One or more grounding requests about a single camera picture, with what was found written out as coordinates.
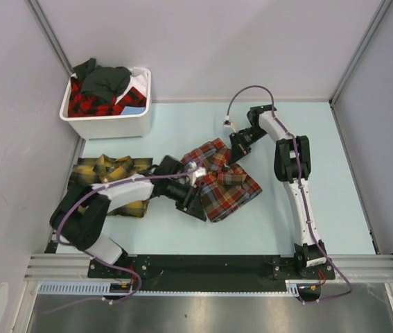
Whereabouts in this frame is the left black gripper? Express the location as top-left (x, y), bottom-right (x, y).
top-left (163, 178), bottom-right (205, 221)

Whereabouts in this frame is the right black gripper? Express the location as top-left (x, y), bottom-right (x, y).
top-left (229, 126), bottom-right (267, 166)

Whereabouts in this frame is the red brown plaid shirt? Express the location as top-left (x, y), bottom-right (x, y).
top-left (182, 138), bottom-right (262, 223)

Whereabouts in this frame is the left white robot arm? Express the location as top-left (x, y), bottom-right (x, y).
top-left (50, 155), bottom-right (207, 278)

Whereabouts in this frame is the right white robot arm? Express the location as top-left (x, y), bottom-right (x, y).
top-left (229, 104), bottom-right (327, 278)

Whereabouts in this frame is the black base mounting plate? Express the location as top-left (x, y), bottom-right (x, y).
top-left (87, 253), bottom-right (335, 301)

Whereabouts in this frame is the folded yellow plaid shirt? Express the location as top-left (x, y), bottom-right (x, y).
top-left (67, 154), bottom-right (153, 218)

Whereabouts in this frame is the white plastic laundry bin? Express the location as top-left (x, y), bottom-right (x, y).
top-left (60, 67), bottom-right (152, 139)

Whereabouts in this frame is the white shirt in bin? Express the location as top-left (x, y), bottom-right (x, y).
top-left (119, 67), bottom-right (150, 99)

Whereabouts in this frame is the red black checked shirt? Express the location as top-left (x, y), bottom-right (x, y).
top-left (67, 77), bottom-right (147, 118)

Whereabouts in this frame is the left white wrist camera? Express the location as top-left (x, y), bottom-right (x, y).
top-left (186, 161), bottom-right (207, 185)

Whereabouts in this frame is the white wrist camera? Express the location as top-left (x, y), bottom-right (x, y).
top-left (186, 161), bottom-right (207, 185)
top-left (223, 117), bottom-right (233, 128)

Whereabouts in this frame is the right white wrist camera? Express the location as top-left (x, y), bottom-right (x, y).
top-left (223, 117), bottom-right (233, 128)

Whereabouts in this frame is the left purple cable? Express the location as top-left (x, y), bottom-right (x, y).
top-left (42, 157), bottom-right (204, 315)

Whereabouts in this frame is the purple cable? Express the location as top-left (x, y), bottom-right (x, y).
top-left (225, 85), bottom-right (353, 305)
top-left (42, 157), bottom-right (204, 315)

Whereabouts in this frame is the white slotted cable duct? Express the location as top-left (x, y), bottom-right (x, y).
top-left (38, 281), bottom-right (299, 297)

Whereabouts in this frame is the aluminium frame rail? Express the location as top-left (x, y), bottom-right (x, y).
top-left (24, 254), bottom-right (393, 283)

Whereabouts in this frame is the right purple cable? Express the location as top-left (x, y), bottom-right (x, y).
top-left (225, 85), bottom-right (353, 305)

